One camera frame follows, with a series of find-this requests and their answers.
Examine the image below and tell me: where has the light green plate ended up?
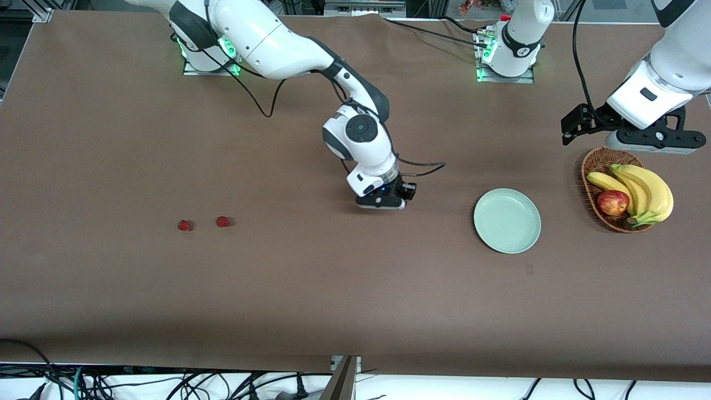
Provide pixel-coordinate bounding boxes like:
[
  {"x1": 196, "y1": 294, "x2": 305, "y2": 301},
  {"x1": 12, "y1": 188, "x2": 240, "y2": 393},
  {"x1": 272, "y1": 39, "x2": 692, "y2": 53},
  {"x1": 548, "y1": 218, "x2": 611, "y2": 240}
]
[{"x1": 473, "y1": 188, "x2": 542, "y2": 254}]

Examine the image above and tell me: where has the brown wicker basket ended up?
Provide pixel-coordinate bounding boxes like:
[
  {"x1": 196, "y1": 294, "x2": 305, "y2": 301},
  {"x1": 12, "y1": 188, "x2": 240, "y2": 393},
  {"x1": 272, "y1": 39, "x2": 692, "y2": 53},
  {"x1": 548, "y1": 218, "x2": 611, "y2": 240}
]
[{"x1": 581, "y1": 147, "x2": 667, "y2": 233}]

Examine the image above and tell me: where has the small yellow banana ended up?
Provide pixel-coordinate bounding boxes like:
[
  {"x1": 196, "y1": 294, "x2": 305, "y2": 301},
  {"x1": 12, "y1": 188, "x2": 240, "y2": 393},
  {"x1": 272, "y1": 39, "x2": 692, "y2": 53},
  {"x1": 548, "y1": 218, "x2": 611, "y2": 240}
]
[{"x1": 587, "y1": 172, "x2": 634, "y2": 203}]

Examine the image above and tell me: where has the red apple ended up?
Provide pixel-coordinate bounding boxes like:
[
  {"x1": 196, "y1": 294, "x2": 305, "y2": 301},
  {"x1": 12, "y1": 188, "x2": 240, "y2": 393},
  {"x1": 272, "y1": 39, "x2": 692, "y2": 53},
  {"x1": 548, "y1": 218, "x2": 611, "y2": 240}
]
[{"x1": 597, "y1": 189, "x2": 631, "y2": 217}]

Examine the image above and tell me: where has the large yellow banana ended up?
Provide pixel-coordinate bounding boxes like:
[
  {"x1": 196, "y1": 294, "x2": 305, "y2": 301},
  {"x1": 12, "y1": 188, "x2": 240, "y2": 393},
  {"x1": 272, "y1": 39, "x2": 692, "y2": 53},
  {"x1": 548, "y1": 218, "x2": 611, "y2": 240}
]
[{"x1": 611, "y1": 164, "x2": 674, "y2": 227}]

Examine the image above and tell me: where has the grey metal box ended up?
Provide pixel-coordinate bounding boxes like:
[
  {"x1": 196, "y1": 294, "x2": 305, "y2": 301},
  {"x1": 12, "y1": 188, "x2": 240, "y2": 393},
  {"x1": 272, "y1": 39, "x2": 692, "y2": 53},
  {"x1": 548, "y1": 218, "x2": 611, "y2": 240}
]
[{"x1": 324, "y1": 0, "x2": 407, "y2": 17}]

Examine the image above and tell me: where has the brown table cover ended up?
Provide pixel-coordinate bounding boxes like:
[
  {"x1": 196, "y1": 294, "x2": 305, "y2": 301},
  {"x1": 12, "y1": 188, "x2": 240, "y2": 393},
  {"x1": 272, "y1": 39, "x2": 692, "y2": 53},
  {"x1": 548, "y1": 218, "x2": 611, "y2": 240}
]
[{"x1": 0, "y1": 10, "x2": 711, "y2": 384}]

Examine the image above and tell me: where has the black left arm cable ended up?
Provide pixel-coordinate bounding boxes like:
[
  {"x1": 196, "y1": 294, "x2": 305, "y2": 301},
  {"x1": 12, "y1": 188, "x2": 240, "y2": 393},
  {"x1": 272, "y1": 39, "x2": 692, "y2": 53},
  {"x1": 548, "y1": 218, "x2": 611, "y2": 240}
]
[{"x1": 571, "y1": 0, "x2": 614, "y2": 124}]

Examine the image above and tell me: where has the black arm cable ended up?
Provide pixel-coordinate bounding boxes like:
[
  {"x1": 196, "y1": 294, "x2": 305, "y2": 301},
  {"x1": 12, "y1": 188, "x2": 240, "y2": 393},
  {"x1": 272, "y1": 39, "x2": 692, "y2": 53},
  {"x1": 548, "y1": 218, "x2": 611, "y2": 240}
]
[
  {"x1": 200, "y1": 33, "x2": 446, "y2": 178},
  {"x1": 571, "y1": 0, "x2": 614, "y2": 124}
]

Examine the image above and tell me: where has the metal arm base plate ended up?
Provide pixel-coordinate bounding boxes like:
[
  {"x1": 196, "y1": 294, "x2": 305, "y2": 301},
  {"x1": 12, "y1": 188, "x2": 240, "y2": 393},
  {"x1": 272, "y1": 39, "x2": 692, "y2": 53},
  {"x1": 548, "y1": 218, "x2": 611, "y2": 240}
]
[
  {"x1": 475, "y1": 28, "x2": 535, "y2": 84},
  {"x1": 182, "y1": 39, "x2": 242, "y2": 77}
]

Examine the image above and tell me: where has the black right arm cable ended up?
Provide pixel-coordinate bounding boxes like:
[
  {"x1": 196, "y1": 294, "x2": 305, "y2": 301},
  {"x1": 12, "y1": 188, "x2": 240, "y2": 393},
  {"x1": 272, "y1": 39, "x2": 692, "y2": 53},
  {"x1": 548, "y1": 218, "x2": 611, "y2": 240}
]
[{"x1": 200, "y1": 33, "x2": 446, "y2": 178}]

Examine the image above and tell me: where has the black table cable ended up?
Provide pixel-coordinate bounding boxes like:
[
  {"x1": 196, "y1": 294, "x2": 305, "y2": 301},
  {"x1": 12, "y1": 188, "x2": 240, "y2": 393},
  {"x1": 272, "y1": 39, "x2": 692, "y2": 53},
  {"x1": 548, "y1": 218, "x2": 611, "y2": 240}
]
[{"x1": 380, "y1": 16, "x2": 489, "y2": 49}]

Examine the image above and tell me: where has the metal frame post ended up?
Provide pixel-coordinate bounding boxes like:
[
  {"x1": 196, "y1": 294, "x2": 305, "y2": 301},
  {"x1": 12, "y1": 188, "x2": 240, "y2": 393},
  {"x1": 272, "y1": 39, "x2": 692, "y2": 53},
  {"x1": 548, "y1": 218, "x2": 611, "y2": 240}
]
[{"x1": 318, "y1": 356, "x2": 363, "y2": 400}]

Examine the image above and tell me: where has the aluminium frame profile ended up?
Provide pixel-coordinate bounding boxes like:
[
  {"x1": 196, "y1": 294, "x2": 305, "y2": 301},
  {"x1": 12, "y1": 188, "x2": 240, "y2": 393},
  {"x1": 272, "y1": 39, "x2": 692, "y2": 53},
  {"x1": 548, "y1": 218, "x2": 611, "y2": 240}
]
[{"x1": 22, "y1": 0, "x2": 53, "y2": 23}]

